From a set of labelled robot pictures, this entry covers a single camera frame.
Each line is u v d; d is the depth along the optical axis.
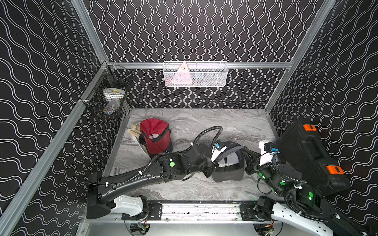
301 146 0.75
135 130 0.90
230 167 0.77
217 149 0.53
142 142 0.83
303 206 0.45
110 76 0.95
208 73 1.03
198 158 0.46
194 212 0.76
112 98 0.82
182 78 0.88
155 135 0.93
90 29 0.76
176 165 0.47
